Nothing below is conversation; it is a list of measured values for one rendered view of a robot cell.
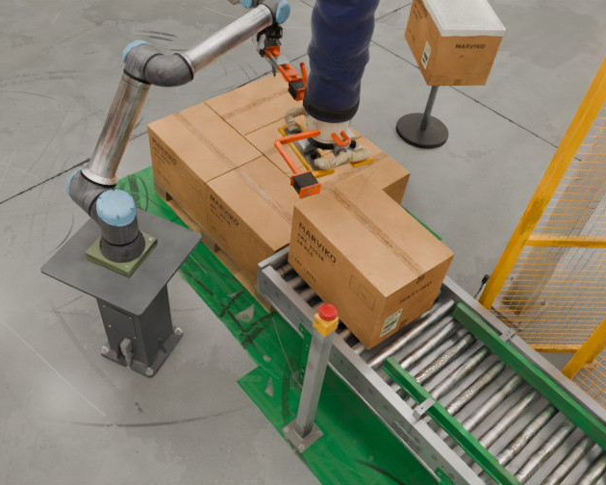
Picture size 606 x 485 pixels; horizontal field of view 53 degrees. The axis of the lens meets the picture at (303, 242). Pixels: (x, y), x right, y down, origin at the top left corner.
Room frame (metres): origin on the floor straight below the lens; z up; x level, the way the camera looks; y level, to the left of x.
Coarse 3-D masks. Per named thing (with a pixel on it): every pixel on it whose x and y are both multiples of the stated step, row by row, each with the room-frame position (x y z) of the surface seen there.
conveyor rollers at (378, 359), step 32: (384, 352) 1.45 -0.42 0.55; (416, 352) 1.47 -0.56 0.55; (448, 352) 1.49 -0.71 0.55; (480, 352) 1.52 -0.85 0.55; (448, 384) 1.34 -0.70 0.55; (480, 384) 1.36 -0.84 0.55; (512, 384) 1.38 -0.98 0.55; (480, 416) 1.21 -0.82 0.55; (512, 416) 1.23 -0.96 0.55; (544, 416) 1.25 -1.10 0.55; (512, 448) 1.08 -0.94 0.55; (544, 448) 1.10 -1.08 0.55; (576, 448) 1.12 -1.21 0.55; (544, 480) 0.98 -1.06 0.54
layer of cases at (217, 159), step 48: (240, 96) 3.16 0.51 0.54; (288, 96) 3.23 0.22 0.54; (192, 144) 2.65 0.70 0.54; (240, 144) 2.71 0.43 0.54; (288, 144) 2.76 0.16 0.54; (192, 192) 2.45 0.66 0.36; (240, 192) 2.32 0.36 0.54; (288, 192) 2.37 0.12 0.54; (240, 240) 2.14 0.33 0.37; (288, 240) 2.03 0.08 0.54
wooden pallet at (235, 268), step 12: (156, 180) 2.75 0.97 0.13; (168, 192) 2.65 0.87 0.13; (168, 204) 2.66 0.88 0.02; (180, 204) 2.56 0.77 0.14; (180, 216) 2.57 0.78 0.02; (192, 228) 2.48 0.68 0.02; (204, 228) 2.39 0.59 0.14; (204, 240) 2.38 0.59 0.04; (216, 252) 2.32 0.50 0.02; (228, 264) 2.24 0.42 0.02; (240, 276) 2.16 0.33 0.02; (252, 288) 2.09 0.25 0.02; (264, 300) 1.98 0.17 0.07
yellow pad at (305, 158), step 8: (280, 128) 2.12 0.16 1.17; (288, 128) 2.12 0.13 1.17; (296, 144) 2.02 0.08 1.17; (296, 152) 1.98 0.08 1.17; (304, 152) 1.98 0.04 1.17; (312, 152) 1.95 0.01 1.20; (320, 152) 2.00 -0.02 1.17; (304, 160) 1.93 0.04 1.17; (312, 160) 1.93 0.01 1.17; (312, 168) 1.89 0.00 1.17; (320, 168) 1.89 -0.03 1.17; (320, 176) 1.86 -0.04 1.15
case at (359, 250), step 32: (320, 192) 1.98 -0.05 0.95; (352, 192) 2.01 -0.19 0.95; (384, 192) 2.04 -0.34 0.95; (320, 224) 1.79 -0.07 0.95; (352, 224) 1.81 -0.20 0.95; (384, 224) 1.84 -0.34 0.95; (416, 224) 1.86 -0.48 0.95; (320, 256) 1.73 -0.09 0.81; (352, 256) 1.63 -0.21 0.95; (384, 256) 1.66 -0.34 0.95; (416, 256) 1.68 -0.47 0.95; (448, 256) 1.71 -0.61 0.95; (320, 288) 1.70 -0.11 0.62; (352, 288) 1.57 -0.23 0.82; (384, 288) 1.49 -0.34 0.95; (416, 288) 1.58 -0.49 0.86; (352, 320) 1.54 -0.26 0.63; (384, 320) 1.48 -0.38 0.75
